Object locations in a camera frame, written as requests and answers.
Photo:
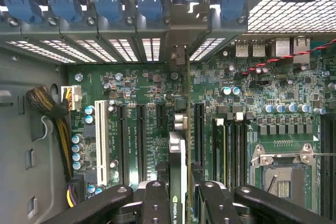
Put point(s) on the black RAM slot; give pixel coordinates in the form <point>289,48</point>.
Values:
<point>245,155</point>
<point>230,155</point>
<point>237,155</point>

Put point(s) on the perforated metal slot cover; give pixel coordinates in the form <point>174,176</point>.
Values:
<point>123,50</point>
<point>39,51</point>
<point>207,48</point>
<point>95,51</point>
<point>151,49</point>
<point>68,51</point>

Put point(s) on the long black expansion slot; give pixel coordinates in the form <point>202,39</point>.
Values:
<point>123,142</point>
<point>141,142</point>
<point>199,129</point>

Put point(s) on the open grey PC case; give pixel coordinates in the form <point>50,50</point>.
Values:
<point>15,142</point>

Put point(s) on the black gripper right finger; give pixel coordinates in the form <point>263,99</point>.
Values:
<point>218,203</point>

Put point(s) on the CPU socket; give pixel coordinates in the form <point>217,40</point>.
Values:
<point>288,182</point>

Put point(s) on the white power connector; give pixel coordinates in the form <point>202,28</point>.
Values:
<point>76,98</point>

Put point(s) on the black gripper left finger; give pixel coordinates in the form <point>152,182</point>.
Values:
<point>155,203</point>

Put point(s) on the short black expansion slot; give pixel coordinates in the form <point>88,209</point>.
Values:
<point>161,115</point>

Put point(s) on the white expansion slot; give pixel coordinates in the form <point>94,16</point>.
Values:
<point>102,142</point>

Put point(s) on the green motherboard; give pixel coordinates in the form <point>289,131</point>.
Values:
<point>131,82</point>

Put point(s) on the thin metal locking lever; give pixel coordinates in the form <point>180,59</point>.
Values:
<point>325,153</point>

